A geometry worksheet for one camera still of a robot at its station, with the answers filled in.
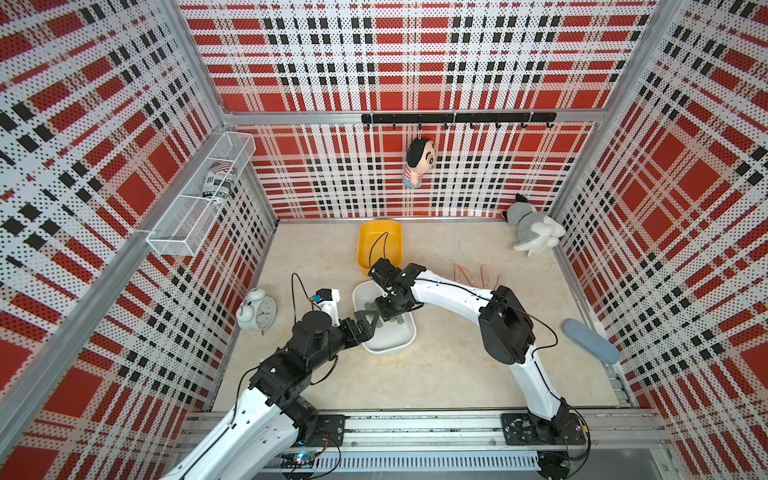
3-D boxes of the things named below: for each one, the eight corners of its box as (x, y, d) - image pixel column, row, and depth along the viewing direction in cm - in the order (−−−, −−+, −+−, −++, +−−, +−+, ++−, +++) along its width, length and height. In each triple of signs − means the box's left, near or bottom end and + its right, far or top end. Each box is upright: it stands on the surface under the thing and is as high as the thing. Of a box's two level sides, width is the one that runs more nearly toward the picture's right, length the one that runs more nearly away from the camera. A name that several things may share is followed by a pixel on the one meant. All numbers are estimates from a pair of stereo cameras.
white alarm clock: (249, 334, 91) (232, 318, 82) (259, 305, 98) (245, 287, 89) (271, 334, 91) (257, 318, 82) (280, 305, 97) (268, 287, 89)
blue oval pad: (607, 370, 86) (614, 366, 83) (555, 329, 94) (560, 324, 91) (616, 356, 88) (623, 352, 85) (565, 318, 96) (570, 313, 93)
